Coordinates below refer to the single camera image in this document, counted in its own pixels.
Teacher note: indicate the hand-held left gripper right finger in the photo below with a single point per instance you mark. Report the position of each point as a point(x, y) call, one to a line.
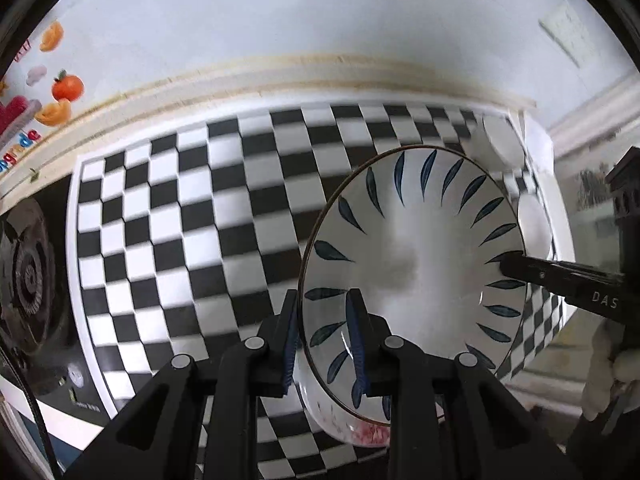
point(356, 340)

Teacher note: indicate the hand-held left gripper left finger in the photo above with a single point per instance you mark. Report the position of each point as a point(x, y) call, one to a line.
point(290, 341)

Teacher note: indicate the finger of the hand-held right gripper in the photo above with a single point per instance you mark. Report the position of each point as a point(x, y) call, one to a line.
point(535, 271)

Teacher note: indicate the white bowl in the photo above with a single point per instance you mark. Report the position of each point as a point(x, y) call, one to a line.
point(534, 222)
point(500, 141)

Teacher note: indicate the red print white plate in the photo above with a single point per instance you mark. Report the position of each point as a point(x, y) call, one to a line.
point(330, 417)

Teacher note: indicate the blue leaf pattern plate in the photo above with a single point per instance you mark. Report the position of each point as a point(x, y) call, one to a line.
point(430, 240)

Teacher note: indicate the person's right hand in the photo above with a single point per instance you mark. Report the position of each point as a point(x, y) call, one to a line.
point(600, 375)

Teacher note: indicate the frosted glass sliding door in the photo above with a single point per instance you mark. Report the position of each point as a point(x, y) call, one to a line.
point(587, 210)

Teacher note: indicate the black white checkered mat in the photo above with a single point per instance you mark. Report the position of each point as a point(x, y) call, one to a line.
point(200, 220)

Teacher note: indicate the black gas stove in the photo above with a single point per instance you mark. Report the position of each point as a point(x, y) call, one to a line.
point(55, 355)

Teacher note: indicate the white wall socket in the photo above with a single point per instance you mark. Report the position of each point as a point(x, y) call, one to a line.
point(568, 36)
point(556, 22)
point(580, 50)

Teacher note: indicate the colourful fruit wall sticker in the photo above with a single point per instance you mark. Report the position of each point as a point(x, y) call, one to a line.
point(62, 87)

